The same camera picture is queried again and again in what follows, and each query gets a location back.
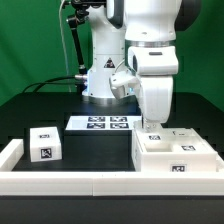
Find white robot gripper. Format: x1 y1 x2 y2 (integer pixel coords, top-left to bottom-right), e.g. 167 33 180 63
137 76 173 133

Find white cabinet body box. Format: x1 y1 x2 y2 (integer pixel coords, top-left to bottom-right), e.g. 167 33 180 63
131 130 224 172

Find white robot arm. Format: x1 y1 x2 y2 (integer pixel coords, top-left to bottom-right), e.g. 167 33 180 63
83 0 201 131

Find white cabinet top block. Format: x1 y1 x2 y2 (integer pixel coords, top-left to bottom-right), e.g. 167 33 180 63
30 127 62 162

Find white front fence bar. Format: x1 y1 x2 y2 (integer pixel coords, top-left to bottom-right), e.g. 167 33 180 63
0 172 224 196

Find white fence bar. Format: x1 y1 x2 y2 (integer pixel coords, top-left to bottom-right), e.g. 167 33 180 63
0 172 224 196
0 139 24 172

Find white left fence bar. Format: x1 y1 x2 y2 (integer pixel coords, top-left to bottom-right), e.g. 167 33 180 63
0 139 24 172

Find white marker base plate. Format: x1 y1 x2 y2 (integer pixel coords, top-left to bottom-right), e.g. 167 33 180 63
66 116 141 131

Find black cables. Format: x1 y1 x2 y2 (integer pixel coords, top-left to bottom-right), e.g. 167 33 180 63
22 75 84 94

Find black camera stand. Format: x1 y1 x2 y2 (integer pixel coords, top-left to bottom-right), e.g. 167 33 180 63
65 0 93 81

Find grey hanging cable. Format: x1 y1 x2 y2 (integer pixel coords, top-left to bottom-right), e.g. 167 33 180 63
58 0 73 94

